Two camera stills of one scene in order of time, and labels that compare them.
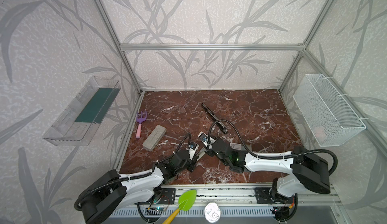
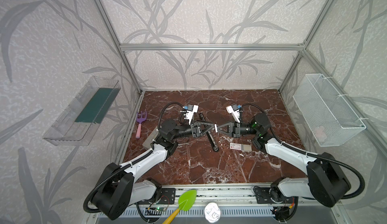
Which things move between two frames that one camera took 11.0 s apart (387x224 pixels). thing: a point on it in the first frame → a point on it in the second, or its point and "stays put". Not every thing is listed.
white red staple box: x=240 y=147 stays put
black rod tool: x=222 y=128 → x=210 y=137
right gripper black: x=214 y=147 → x=236 y=129
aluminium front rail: x=244 y=195 stays put
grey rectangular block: x=154 y=138 stays put
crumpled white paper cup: x=212 y=212 stays put
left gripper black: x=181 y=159 → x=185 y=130
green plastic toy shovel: x=186 y=201 stays put
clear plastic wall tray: x=78 y=125 stays put
